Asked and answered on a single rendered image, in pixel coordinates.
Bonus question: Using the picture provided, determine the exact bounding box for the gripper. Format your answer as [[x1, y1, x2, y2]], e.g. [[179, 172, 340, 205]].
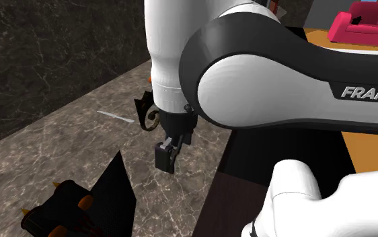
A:
[[154, 110, 198, 175]]

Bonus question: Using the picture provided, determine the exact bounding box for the black ornate scroll holder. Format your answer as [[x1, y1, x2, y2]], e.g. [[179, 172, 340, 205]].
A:
[[133, 90, 161, 133]]

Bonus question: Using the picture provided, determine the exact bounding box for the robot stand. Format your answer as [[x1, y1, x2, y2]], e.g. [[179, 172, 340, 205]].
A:
[[191, 127, 357, 237]]

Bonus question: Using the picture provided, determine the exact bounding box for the black flat panel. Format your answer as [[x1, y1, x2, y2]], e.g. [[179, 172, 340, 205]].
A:
[[89, 149, 138, 237]]

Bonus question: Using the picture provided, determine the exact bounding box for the black figure with orange spikes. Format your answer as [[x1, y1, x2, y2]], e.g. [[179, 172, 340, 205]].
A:
[[20, 178, 111, 237]]

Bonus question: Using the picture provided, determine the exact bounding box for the red sofa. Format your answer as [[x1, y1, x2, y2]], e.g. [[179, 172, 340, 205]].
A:
[[327, 1, 378, 45]]

